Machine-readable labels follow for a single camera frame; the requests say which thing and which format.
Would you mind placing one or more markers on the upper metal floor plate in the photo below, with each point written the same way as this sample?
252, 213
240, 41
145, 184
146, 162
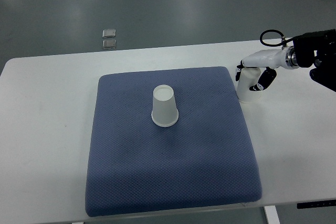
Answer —
109, 33

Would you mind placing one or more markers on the white table leg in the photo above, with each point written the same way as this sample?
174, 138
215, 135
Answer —
271, 215

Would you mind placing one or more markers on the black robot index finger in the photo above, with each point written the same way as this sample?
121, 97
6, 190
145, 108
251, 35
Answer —
239, 69

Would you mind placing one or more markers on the black table control panel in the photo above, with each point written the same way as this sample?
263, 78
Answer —
316, 204

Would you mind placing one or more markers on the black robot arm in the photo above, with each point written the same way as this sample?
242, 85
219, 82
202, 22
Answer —
310, 49

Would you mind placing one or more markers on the metal floor plate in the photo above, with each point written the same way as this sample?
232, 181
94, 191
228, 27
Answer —
109, 33
109, 44

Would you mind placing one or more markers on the blue textured cushion mat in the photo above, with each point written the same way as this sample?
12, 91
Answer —
205, 159

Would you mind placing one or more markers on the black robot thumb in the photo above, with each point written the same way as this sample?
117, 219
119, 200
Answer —
265, 80

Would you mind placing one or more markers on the lower metal floor plate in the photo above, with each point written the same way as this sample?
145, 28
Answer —
109, 44

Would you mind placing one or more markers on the white paper cup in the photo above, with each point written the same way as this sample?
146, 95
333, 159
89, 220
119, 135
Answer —
164, 110
248, 78

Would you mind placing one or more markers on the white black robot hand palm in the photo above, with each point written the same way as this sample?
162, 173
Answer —
272, 58

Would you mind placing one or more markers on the white paper cup on mat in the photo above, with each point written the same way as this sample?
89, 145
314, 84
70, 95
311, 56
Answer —
164, 110

